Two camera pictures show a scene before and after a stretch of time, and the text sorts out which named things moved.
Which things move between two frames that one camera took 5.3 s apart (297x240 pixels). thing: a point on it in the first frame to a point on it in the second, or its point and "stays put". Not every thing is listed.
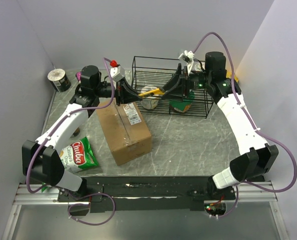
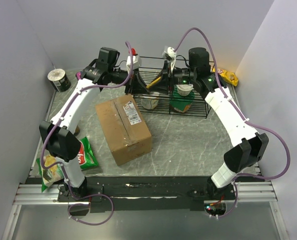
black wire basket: (171, 86) stays put
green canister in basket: (183, 106) stays put
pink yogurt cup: (78, 75) stays put
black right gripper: (182, 86) to (161, 85)
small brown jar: (76, 133) stays put
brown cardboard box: (126, 131) stays put
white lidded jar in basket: (151, 102) stays put
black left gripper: (125, 93) to (136, 84)
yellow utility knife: (155, 92) to (152, 82)
